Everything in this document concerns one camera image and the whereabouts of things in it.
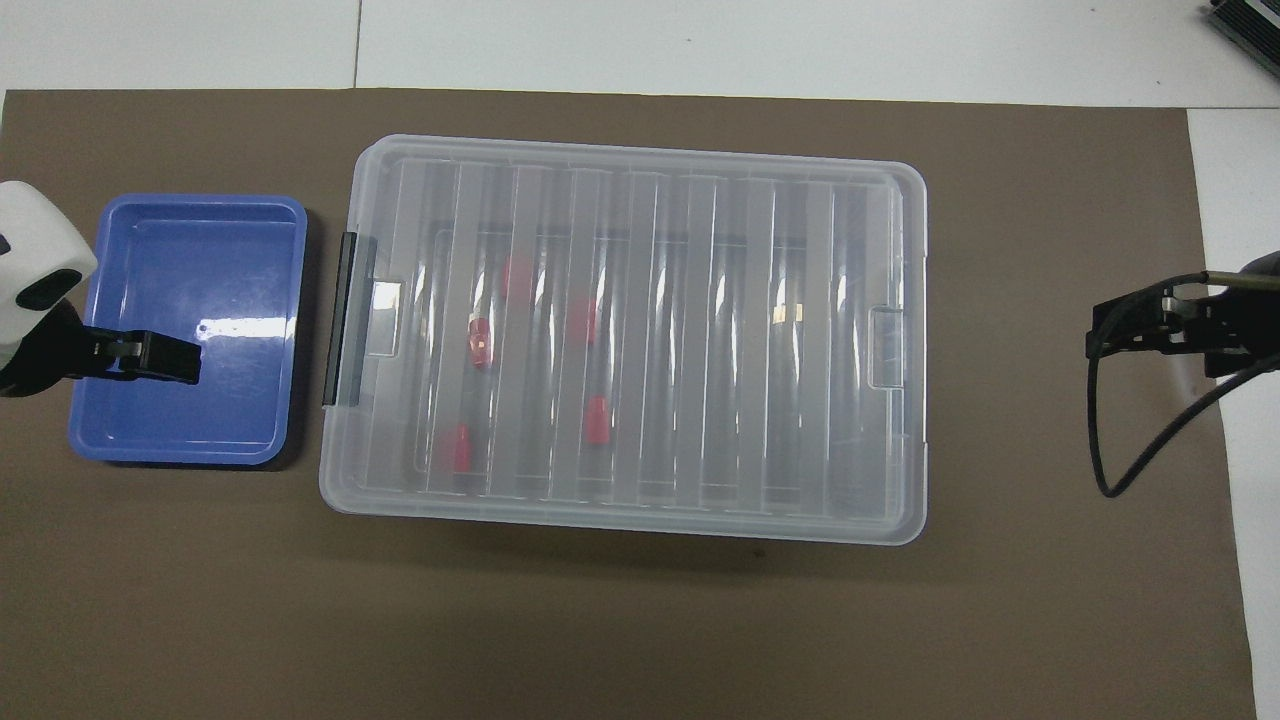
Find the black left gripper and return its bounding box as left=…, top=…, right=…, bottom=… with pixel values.
left=0, top=300, right=202, bottom=399

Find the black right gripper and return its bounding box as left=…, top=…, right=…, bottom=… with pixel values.
left=1087, top=250, right=1280, bottom=379

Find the clear ribbed box lid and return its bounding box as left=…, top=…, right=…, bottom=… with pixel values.
left=318, top=133, right=929, bottom=546

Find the blue plastic tray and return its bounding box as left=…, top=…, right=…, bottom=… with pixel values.
left=68, top=193, right=309, bottom=468

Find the clear plastic storage box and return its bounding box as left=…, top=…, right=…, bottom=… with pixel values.
left=318, top=133, right=929, bottom=546

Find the grey finned metal device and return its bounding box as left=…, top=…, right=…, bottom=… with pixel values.
left=1205, top=0, right=1280, bottom=76

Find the brown table mat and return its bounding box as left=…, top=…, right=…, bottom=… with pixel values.
left=0, top=88, right=1259, bottom=720

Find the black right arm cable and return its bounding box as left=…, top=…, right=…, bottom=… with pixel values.
left=1095, top=272, right=1280, bottom=498

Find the dark box latch handle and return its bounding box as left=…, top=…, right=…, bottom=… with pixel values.
left=323, top=232, right=377, bottom=408

